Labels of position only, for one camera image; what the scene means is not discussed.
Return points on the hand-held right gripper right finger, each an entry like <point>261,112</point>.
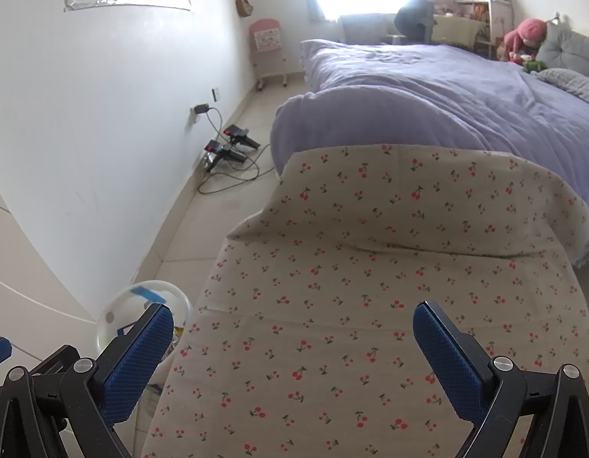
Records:
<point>447,367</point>

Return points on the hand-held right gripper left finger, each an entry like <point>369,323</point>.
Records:
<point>137,367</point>

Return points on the white plastic bin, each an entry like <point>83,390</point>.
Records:
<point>127,310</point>

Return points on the white wardrobe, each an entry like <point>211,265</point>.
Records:
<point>27,296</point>

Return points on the cherry print tablecloth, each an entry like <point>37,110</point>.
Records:
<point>371,272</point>

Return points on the spare black gripper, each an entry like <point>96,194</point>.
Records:
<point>239,136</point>
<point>223,155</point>

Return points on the black charger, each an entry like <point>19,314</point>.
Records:
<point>202,109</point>

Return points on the patterned grey pillow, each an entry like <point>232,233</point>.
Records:
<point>574,83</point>

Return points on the green toy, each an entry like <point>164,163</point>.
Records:
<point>533,67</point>

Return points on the desk with cream cloth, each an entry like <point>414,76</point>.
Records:
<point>457,31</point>

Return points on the pink plush toy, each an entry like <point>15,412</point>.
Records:
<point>528,33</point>

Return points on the dark blue office chair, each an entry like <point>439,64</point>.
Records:
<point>416,19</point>

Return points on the pink folding chair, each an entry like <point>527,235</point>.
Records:
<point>266,38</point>

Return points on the wall socket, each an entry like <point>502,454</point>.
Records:
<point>216,94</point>

